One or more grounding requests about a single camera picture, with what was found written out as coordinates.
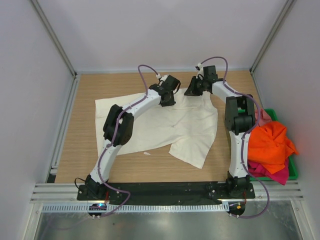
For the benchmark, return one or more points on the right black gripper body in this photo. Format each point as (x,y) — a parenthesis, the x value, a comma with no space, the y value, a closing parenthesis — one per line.
(197,86)

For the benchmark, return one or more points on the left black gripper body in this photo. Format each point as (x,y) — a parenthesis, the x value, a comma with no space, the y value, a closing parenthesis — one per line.
(171,102)

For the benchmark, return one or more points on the cream white t shirt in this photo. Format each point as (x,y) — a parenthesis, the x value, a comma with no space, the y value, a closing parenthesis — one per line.
(189,127)

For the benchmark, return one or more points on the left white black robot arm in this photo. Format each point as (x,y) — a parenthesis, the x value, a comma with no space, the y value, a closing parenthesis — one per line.
(118,130)

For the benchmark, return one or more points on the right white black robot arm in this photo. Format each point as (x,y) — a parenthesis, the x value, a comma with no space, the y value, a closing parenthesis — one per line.
(239,119)

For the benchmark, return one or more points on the pink t shirt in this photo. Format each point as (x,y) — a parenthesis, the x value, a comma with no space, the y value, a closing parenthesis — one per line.
(262,117)

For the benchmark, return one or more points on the orange t shirt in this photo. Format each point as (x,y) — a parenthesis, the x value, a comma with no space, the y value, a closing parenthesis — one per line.
(269,146)

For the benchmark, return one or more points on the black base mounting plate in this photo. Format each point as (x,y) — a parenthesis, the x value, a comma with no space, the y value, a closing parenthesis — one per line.
(161,190)

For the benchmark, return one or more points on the magenta t shirt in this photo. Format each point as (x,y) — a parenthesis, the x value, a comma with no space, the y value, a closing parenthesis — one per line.
(257,170)

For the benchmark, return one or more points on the green plastic bin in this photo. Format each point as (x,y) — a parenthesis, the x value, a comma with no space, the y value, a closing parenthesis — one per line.
(269,149)

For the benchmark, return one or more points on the right aluminium corner post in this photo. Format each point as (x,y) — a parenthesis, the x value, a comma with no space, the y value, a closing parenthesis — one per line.
(279,21)

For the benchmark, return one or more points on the aluminium corner post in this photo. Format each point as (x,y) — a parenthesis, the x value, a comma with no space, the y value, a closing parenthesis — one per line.
(279,21)
(54,38)

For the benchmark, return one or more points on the white slotted cable duct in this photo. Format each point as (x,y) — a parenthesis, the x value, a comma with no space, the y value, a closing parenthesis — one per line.
(102,208)

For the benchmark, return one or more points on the aluminium front frame rail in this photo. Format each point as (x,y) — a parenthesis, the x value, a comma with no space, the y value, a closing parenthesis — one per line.
(67,192)

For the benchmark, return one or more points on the left aluminium corner post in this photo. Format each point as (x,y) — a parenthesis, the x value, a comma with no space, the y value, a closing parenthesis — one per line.
(54,38)

